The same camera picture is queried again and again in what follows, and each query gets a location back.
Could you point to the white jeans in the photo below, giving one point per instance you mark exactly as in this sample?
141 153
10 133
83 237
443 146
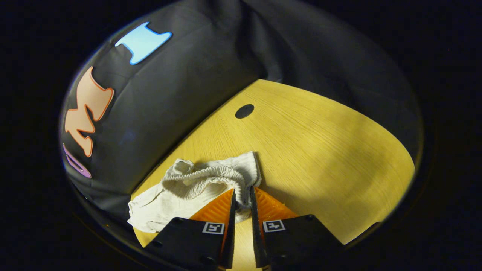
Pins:
177 195

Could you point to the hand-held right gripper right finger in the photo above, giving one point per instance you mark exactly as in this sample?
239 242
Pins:
257 233

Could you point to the black backdrop cloth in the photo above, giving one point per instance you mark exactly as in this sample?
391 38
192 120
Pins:
188 75

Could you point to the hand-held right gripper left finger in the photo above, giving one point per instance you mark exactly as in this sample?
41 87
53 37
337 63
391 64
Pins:
230 233

